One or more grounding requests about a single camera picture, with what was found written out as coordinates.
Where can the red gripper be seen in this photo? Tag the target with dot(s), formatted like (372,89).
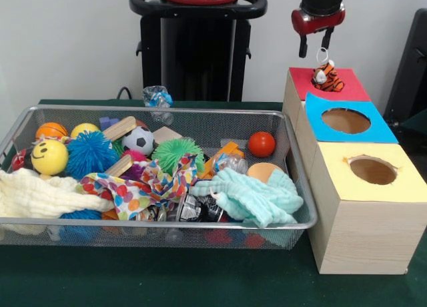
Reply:
(318,21)

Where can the orange striped tiger plush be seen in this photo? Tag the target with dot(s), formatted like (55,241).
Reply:
(328,79)

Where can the crushed clear plastic bottle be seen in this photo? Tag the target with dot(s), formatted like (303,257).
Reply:
(159,99)

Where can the mint green cloth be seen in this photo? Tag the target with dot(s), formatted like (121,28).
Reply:
(253,197)

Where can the shallow clear mesh bin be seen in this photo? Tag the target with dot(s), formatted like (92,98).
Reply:
(293,187)

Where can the wooden box with three holes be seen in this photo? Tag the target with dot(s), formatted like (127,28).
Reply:
(360,227)

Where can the black stand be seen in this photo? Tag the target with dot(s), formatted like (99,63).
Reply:
(410,73)

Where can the red ball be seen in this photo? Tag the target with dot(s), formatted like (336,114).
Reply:
(261,145)

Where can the orange flat plastic toy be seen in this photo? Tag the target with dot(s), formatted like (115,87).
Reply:
(230,152)

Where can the toy hamburger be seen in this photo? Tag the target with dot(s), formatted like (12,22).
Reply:
(261,171)

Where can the green furry monster toy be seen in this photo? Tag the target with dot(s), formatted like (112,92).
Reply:
(177,153)

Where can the colourful polka dot cloth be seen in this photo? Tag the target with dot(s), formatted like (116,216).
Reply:
(133,190)

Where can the blue spiky ball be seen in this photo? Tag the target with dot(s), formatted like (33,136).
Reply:
(81,215)
(92,153)

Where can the orange toy basketball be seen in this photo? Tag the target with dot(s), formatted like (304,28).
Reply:
(52,130)

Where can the dark green table cloth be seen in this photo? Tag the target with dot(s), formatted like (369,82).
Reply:
(167,280)

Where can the large yellow ball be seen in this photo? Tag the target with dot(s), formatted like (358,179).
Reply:
(50,157)

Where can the cream yellow cloth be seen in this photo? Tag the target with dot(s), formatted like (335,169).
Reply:
(37,193)

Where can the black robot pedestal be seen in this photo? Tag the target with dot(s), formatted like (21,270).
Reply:
(197,53)

